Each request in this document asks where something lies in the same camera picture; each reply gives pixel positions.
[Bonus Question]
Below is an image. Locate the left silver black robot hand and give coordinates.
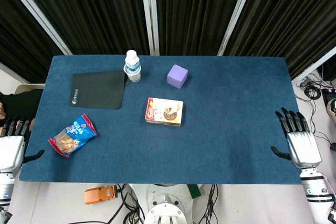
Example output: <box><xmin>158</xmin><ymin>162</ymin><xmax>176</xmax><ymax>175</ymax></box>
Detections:
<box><xmin>0</xmin><ymin>115</ymin><xmax>45</xmax><ymax>172</ymax></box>

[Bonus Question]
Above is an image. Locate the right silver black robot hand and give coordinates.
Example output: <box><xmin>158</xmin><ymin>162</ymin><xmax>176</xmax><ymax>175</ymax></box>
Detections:
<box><xmin>270</xmin><ymin>107</ymin><xmax>323</xmax><ymax>169</ymax></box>

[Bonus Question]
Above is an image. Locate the cream red biscuit box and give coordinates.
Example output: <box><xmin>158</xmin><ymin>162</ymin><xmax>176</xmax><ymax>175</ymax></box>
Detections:
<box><xmin>145</xmin><ymin>97</ymin><xmax>184</xmax><ymax>127</ymax></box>

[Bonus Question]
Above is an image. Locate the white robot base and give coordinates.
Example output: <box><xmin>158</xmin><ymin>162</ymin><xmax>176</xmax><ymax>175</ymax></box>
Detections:
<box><xmin>128</xmin><ymin>183</ymin><xmax>202</xmax><ymax>224</ymax></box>

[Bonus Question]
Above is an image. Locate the dark green rectangular block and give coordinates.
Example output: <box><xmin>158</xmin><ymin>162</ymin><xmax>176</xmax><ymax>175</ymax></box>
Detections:
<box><xmin>186</xmin><ymin>184</ymin><xmax>202</xmax><ymax>199</ymax></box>

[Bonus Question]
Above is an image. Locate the beige shoe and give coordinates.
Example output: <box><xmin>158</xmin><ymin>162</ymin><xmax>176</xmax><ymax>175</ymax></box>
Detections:
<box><xmin>326</xmin><ymin>100</ymin><xmax>336</xmax><ymax>124</ymax></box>

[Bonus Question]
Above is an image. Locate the person in black shirt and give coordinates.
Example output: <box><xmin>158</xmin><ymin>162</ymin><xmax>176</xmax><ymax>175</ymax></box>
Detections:
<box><xmin>0</xmin><ymin>89</ymin><xmax>43</xmax><ymax>126</ymax></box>

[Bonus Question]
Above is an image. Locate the black device with pink light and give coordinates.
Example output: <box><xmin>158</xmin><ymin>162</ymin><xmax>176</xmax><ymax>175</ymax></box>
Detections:
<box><xmin>321</xmin><ymin>88</ymin><xmax>336</xmax><ymax>107</ymax></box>

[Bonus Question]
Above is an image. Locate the blue red snack bag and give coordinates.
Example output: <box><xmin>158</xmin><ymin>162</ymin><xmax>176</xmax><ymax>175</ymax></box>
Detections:
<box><xmin>48</xmin><ymin>113</ymin><xmax>98</xmax><ymax>158</ymax></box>

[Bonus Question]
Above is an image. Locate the beige chair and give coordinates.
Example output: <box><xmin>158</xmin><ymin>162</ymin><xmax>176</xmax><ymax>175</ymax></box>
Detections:
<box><xmin>14</xmin><ymin>83</ymin><xmax>46</xmax><ymax>95</ymax></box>

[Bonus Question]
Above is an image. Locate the black equipment case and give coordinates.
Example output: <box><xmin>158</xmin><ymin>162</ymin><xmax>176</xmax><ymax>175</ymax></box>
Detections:
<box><xmin>316</xmin><ymin>60</ymin><xmax>336</xmax><ymax>82</ymax></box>

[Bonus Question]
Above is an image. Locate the orange foot pedal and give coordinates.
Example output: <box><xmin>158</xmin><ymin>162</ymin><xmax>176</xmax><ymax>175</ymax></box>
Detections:
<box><xmin>83</xmin><ymin>185</ymin><xmax>118</xmax><ymax>206</ymax></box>

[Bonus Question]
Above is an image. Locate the black pleated curtain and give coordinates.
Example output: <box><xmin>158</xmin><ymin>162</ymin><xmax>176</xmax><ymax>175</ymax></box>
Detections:
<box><xmin>223</xmin><ymin>0</ymin><xmax>336</xmax><ymax>80</ymax></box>
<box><xmin>0</xmin><ymin>0</ymin><xmax>65</xmax><ymax>84</ymax></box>
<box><xmin>13</xmin><ymin>0</ymin><xmax>151</xmax><ymax>56</ymax></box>
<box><xmin>154</xmin><ymin>0</ymin><xmax>249</xmax><ymax>56</ymax></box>

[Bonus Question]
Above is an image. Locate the black mouse pad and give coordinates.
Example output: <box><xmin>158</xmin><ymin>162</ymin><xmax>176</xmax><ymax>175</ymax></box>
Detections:
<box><xmin>68</xmin><ymin>70</ymin><xmax>127</xmax><ymax>110</ymax></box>

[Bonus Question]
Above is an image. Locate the blue table cloth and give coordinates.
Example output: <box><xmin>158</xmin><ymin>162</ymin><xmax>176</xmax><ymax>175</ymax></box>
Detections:
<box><xmin>18</xmin><ymin>55</ymin><xmax>302</xmax><ymax>185</ymax></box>

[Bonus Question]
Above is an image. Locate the white paper cup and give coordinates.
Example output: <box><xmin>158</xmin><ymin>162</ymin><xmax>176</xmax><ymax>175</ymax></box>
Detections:
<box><xmin>123</xmin><ymin>64</ymin><xmax>142</xmax><ymax>83</ymax></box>

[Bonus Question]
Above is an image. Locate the purple foam cube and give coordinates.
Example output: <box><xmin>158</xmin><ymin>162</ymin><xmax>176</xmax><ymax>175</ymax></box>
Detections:
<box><xmin>166</xmin><ymin>64</ymin><xmax>189</xmax><ymax>89</ymax></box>

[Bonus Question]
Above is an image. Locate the white plastic bottle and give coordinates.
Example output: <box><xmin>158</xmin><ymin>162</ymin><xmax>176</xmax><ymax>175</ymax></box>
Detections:
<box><xmin>124</xmin><ymin>49</ymin><xmax>140</xmax><ymax>74</ymax></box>

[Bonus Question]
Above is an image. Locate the coiled black cable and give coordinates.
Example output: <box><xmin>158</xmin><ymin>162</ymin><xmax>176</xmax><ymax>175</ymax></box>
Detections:
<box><xmin>303</xmin><ymin>86</ymin><xmax>322</xmax><ymax>101</ymax></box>

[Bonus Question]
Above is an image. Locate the grey partition post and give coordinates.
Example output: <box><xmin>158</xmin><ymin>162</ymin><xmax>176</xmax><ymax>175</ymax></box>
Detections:
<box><xmin>0</xmin><ymin>62</ymin><xmax>30</xmax><ymax>85</ymax></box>
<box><xmin>217</xmin><ymin>0</ymin><xmax>259</xmax><ymax>57</ymax></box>
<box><xmin>0</xmin><ymin>0</ymin><xmax>73</xmax><ymax>56</ymax></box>
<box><xmin>291</xmin><ymin>47</ymin><xmax>336</xmax><ymax>86</ymax></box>
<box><xmin>139</xmin><ymin>0</ymin><xmax>160</xmax><ymax>56</ymax></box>

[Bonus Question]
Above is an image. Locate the black floor cable bundle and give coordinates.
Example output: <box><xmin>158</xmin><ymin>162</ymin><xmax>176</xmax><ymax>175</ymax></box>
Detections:
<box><xmin>68</xmin><ymin>183</ymin><xmax>146</xmax><ymax>224</ymax></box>
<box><xmin>198</xmin><ymin>184</ymin><xmax>219</xmax><ymax>224</ymax></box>

